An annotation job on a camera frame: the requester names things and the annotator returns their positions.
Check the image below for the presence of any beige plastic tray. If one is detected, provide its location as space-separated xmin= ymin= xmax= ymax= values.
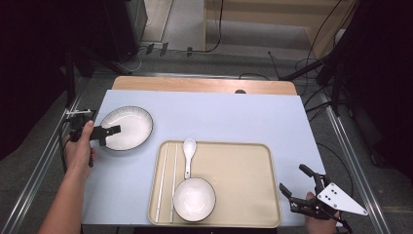
xmin=147 ymin=139 xmax=282 ymax=228

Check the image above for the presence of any black cabinet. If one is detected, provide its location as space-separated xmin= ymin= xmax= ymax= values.
xmin=103 ymin=0 xmax=149 ymax=63

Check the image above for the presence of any hand-held gripper cable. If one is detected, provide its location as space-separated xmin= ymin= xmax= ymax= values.
xmin=57 ymin=115 xmax=73 ymax=174
xmin=334 ymin=215 xmax=354 ymax=234

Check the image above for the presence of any person's left hand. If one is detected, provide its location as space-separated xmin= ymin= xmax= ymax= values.
xmin=65 ymin=120 xmax=97 ymax=178

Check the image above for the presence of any black stand leg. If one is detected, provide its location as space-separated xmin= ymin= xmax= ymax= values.
xmin=279 ymin=58 xmax=325 ymax=82

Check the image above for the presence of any light wooden furniture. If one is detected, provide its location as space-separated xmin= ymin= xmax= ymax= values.
xmin=203 ymin=0 xmax=358 ymax=60

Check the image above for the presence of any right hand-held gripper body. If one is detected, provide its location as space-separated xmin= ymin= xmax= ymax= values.
xmin=289 ymin=174 xmax=369 ymax=220

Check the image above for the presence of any white ceramic spoon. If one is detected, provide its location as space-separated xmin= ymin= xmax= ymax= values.
xmin=182 ymin=137 xmax=198 ymax=180

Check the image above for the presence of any white bowl with dark rim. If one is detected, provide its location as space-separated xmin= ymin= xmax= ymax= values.
xmin=172 ymin=176 xmax=217 ymax=223

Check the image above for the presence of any left hand-held gripper cable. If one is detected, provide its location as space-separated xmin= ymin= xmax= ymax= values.
xmin=57 ymin=115 xmax=73 ymax=174

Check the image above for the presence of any right hand-held gripper cable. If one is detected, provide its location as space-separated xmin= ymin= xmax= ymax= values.
xmin=334 ymin=215 xmax=354 ymax=234

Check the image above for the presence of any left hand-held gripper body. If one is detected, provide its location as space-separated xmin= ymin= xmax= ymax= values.
xmin=65 ymin=109 xmax=108 ymax=147

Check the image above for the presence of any black hanging cable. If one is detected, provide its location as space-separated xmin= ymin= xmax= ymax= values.
xmin=191 ymin=0 xmax=225 ymax=54

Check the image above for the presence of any white plate with dark rim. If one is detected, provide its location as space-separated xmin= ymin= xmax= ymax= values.
xmin=99 ymin=105 xmax=154 ymax=152

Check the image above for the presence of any person's right hand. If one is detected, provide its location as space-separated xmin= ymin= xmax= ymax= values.
xmin=303 ymin=191 xmax=341 ymax=234

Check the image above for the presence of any metal floor rail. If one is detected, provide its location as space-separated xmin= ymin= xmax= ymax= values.
xmin=0 ymin=94 xmax=82 ymax=234
xmin=319 ymin=92 xmax=393 ymax=234

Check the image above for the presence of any pale blue table mat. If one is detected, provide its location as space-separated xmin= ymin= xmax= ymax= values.
xmin=81 ymin=90 xmax=327 ymax=227

